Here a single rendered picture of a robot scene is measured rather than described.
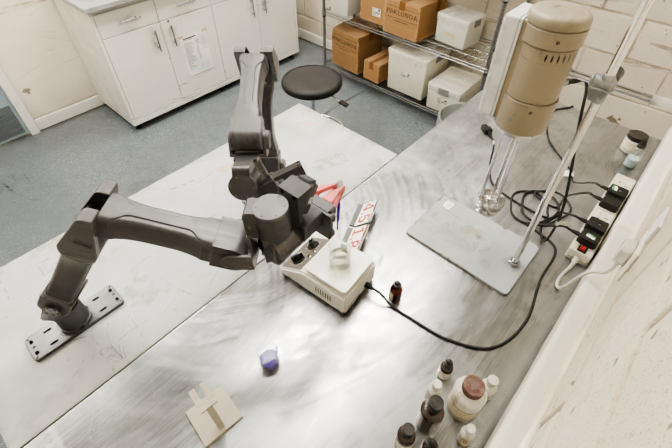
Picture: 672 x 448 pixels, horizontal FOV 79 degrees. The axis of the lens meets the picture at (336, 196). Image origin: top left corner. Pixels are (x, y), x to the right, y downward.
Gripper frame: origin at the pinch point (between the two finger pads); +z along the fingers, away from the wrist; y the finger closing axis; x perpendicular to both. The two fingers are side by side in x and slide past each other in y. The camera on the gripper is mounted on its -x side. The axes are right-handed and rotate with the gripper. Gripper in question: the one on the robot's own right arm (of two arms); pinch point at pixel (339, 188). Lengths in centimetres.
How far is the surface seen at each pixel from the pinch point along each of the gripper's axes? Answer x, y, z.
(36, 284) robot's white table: 34, 57, -47
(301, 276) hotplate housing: 26.6, 4.1, -7.8
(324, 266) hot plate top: 23.1, 0.2, -4.0
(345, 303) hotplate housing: 26.1, -8.5, -7.2
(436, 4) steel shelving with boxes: 54, 83, 219
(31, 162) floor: 135, 250, -6
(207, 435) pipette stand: 30, -3, -43
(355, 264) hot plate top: 23.0, -5.2, 0.9
